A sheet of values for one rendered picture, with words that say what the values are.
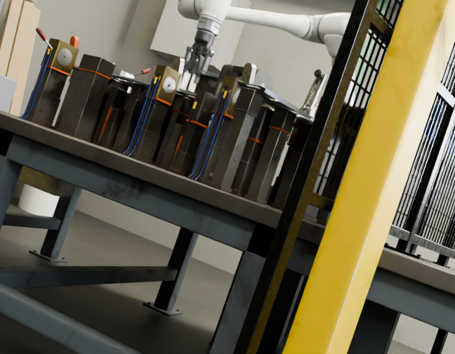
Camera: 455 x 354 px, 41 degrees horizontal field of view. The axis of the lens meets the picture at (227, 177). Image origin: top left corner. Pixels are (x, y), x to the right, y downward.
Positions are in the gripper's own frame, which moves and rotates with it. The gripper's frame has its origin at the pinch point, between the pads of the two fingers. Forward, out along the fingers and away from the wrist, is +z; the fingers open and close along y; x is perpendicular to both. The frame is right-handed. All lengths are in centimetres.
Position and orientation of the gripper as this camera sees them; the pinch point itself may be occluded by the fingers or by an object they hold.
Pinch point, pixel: (189, 82)
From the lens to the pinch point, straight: 238.7
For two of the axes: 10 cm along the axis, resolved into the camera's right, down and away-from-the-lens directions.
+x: 5.8, 2.1, 7.8
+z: -3.3, 9.4, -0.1
